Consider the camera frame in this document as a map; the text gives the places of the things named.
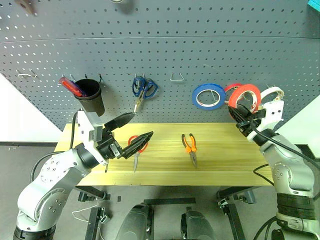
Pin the dark grey rounded shape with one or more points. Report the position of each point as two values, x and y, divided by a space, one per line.
135 222
197 225

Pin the grey perforated metal pegboard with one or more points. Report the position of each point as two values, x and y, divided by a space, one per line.
160 50

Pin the teal object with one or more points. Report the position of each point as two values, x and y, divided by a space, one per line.
314 4

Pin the silver scissors hook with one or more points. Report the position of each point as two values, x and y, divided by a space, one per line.
140 75

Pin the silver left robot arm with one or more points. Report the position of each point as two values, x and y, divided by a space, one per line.
50 180

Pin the black metal table frame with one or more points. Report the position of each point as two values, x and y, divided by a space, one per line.
95 191

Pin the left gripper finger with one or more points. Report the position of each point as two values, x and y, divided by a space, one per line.
136 146
120 120

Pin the small silver double hook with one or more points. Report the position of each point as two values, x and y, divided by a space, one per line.
71 77

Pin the orange black needle-nose pliers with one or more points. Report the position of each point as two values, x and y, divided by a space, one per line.
190 148

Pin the wide red tape roll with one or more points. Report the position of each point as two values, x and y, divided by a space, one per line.
235 96

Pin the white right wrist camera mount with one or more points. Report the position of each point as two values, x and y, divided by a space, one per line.
273 111

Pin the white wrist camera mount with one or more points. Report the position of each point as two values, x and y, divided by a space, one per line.
83 130
273 111

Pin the blurry grey round object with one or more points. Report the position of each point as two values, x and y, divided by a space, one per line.
125 6

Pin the thin red tape roll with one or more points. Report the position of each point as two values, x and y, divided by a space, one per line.
231 86

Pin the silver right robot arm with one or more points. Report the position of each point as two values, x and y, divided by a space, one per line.
290 165

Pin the blue tape roll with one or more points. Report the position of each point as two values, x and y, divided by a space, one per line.
196 98

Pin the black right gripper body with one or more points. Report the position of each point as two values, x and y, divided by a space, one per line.
250 125

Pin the blurry brown object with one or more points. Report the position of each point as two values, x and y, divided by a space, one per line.
26 6

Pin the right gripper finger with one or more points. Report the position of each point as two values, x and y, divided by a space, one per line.
246 110
236 115

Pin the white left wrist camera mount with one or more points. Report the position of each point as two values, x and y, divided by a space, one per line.
83 130

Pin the black plastic cup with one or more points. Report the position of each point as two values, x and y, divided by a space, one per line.
93 105

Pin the white tape roll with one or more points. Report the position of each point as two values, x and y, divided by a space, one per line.
268 91

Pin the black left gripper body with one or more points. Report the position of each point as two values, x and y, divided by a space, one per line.
107 147

